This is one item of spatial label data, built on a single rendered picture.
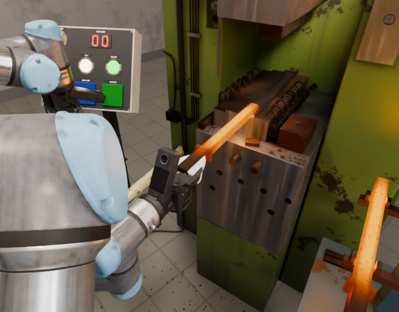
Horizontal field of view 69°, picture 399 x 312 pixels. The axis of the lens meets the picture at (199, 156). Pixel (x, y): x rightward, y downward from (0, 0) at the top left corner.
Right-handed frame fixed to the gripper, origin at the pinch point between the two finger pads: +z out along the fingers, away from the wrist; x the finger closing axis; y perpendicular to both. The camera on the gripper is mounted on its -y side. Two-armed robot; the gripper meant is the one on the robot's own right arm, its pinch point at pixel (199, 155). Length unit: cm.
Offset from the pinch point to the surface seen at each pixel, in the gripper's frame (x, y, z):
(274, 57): -10, -2, 76
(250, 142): 4.2, 7.6, 23.2
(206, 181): -10.9, 30.7, 21.9
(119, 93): -41.5, -1.6, 12.8
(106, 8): -265, 23, 205
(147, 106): -164, 98, 151
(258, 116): 3.6, 1.0, 29.3
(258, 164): 9.3, 12.1, 19.7
